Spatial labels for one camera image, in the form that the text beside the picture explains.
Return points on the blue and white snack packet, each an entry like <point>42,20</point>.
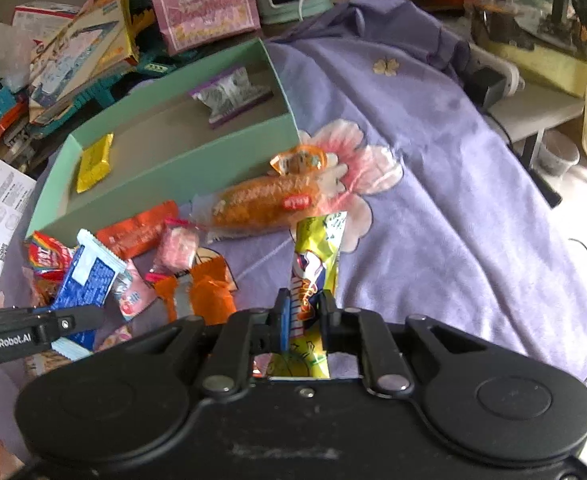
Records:
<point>91,275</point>

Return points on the mint green cardboard box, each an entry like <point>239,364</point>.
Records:
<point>173,160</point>

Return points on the pink candy packet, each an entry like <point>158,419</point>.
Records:
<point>176,252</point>

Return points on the white side table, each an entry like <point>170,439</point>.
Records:
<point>538,112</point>

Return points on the bread in clear wrapper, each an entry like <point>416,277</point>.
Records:
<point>263,205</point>

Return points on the small orange jelly packet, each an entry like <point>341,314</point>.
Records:
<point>301,160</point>

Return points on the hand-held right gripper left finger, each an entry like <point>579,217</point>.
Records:
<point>283,316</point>

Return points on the yellow cartoon snack packet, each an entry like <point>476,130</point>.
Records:
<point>316,255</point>

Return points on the shiny yellow snack packet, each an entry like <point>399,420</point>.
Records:
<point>93,164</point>

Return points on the white power strip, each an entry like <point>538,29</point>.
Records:
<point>498,72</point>

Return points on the clear purple-edged snack packet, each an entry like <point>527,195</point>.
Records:
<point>228,94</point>

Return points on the pink and white snack packet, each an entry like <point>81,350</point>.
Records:
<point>133,297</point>

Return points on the white and red box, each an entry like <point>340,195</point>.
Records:
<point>43,17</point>

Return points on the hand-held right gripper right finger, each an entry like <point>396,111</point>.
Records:
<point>327,316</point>

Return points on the stack of picture books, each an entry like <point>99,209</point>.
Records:
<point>81,55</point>

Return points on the purple flower blanket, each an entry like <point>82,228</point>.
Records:
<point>448,185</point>

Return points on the long orange-red snack packet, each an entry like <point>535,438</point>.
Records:
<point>136,232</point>

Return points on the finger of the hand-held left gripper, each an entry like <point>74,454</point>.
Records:
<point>76,321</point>

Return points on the orange snack packet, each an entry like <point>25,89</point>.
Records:
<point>211,292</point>

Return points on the colourful red snack packet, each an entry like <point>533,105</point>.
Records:
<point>46,260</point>

